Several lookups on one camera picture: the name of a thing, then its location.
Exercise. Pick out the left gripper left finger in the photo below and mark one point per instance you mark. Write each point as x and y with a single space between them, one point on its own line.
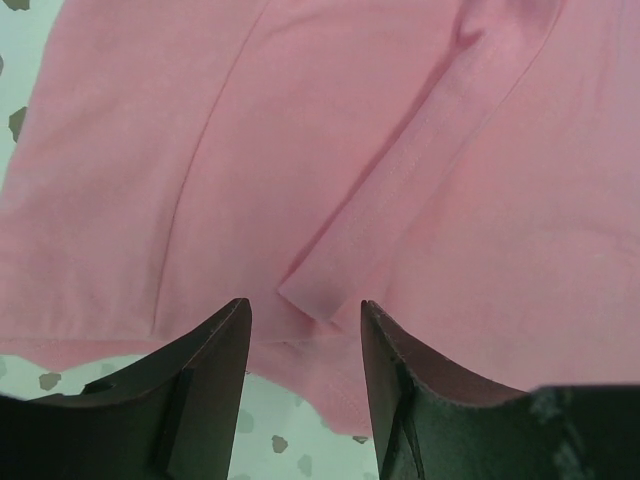
170 415

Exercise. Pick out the pink t shirt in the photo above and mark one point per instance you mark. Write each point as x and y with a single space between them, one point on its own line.
472 166

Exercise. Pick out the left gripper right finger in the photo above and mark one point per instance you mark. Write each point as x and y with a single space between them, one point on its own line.
434 419

